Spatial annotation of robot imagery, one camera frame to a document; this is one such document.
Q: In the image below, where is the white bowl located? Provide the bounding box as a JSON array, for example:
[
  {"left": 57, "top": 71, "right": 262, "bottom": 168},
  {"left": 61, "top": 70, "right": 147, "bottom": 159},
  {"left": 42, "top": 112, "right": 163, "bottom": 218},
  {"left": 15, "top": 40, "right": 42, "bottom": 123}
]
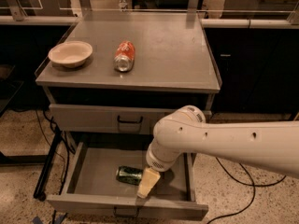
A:
[{"left": 48, "top": 41, "right": 93, "bottom": 68}]

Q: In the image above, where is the white horizontal rail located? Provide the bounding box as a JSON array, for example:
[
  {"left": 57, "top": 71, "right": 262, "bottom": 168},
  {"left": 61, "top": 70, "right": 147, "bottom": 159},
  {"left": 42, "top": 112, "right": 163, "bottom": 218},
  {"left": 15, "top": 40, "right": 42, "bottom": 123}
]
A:
[{"left": 0, "top": 16, "right": 299, "bottom": 30}]

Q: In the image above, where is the open grey middle drawer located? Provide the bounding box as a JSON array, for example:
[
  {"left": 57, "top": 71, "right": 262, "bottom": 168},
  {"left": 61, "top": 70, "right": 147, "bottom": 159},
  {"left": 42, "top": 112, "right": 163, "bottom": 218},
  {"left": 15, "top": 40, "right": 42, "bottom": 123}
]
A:
[{"left": 47, "top": 143, "right": 208, "bottom": 221}]

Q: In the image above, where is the orange soda can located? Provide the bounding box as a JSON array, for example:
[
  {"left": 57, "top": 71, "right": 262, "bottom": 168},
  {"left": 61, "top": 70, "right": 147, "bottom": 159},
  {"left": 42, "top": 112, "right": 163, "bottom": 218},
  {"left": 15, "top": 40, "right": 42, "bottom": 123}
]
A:
[{"left": 114, "top": 41, "right": 135, "bottom": 72}]

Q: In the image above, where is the green soda can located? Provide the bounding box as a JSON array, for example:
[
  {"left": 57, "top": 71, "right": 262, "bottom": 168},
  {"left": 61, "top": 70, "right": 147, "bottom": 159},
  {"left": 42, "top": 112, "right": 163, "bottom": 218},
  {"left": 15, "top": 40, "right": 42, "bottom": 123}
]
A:
[{"left": 116, "top": 166, "right": 143, "bottom": 186}]

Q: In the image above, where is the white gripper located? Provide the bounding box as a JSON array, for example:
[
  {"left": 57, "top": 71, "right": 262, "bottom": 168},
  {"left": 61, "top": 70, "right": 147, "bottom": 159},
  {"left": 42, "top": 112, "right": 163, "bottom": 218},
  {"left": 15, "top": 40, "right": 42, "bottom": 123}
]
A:
[{"left": 137, "top": 140, "right": 180, "bottom": 199}]

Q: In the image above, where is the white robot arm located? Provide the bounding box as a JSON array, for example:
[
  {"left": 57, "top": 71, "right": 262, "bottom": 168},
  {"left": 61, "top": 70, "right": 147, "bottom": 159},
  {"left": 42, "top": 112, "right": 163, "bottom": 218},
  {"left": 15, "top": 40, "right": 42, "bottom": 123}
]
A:
[{"left": 137, "top": 105, "right": 299, "bottom": 198}]

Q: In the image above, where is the grey drawer cabinet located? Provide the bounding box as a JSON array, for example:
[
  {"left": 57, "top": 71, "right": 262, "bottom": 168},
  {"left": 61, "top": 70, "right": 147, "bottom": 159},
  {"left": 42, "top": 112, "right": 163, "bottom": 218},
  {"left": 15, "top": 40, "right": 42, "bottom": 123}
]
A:
[{"left": 35, "top": 10, "right": 222, "bottom": 222}]

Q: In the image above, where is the black floor cable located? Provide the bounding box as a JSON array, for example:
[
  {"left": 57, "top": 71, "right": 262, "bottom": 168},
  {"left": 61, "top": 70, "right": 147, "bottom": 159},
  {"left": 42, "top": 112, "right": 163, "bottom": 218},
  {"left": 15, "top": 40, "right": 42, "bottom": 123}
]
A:
[{"left": 206, "top": 156, "right": 288, "bottom": 224}]

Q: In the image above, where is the closed grey top drawer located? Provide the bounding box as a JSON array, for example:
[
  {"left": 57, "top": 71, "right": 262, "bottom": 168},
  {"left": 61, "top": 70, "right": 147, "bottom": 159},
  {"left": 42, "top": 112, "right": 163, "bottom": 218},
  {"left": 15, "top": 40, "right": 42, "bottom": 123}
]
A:
[{"left": 50, "top": 104, "right": 174, "bottom": 134}]

